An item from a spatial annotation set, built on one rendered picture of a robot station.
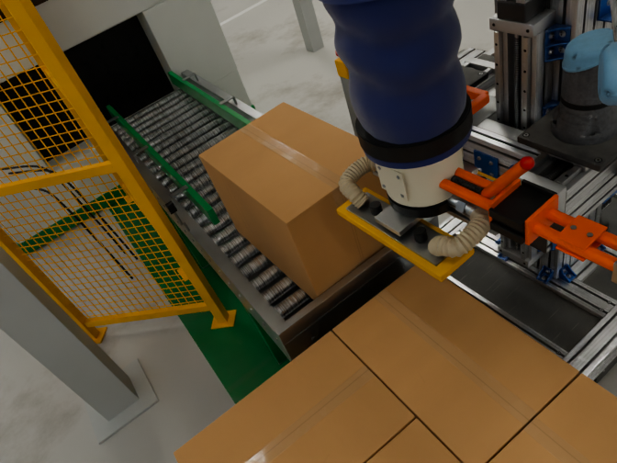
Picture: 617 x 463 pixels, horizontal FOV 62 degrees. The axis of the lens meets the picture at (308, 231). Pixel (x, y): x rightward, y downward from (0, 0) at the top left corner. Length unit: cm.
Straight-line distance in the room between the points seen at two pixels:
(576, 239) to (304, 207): 81
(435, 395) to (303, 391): 39
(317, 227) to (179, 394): 123
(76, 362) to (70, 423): 50
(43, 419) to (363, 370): 175
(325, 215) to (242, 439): 69
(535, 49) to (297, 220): 78
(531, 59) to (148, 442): 203
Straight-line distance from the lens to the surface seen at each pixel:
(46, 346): 223
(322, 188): 153
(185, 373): 254
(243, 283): 187
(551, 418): 149
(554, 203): 98
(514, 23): 150
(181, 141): 298
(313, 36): 474
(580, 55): 131
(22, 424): 294
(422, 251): 108
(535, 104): 160
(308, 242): 154
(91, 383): 241
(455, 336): 160
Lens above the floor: 188
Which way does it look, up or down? 41 degrees down
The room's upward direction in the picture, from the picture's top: 21 degrees counter-clockwise
